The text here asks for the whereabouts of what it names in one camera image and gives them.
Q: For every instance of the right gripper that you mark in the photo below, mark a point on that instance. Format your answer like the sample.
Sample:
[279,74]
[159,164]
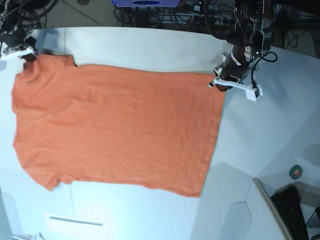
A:
[18,39]

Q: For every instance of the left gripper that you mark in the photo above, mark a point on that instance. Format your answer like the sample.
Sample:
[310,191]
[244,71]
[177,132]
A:
[234,67]

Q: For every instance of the orange t-shirt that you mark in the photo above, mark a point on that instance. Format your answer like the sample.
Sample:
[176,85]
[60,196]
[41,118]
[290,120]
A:
[108,124]

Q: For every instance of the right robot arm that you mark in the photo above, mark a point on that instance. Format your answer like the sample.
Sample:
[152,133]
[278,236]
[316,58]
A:
[18,20]

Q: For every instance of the green tape roll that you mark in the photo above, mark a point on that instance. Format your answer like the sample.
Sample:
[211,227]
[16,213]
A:
[296,172]

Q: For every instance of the black keyboard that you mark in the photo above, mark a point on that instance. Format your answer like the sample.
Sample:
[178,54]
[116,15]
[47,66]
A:
[288,204]

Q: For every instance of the white monitor edge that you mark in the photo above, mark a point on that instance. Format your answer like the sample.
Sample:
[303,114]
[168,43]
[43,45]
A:
[273,210]

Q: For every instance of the white paper label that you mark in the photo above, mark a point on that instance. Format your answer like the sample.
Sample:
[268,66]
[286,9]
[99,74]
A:
[76,228]

